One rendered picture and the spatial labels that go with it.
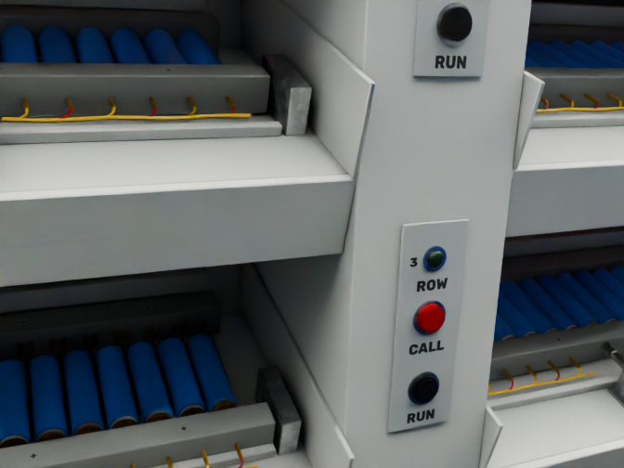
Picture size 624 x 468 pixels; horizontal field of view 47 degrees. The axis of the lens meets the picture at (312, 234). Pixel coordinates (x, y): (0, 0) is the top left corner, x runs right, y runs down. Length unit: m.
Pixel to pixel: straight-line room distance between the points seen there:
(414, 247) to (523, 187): 0.08
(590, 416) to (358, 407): 0.21
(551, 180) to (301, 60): 0.16
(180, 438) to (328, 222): 0.16
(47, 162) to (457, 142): 0.20
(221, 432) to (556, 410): 0.24
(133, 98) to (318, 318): 0.16
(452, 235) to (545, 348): 0.19
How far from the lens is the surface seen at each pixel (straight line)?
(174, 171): 0.34
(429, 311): 0.40
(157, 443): 0.43
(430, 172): 0.38
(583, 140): 0.48
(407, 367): 0.41
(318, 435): 0.44
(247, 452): 0.45
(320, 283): 0.41
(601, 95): 0.54
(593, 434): 0.55
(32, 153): 0.36
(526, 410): 0.54
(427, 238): 0.38
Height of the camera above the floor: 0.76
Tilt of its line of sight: 16 degrees down
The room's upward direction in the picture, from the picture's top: 2 degrees clockwise
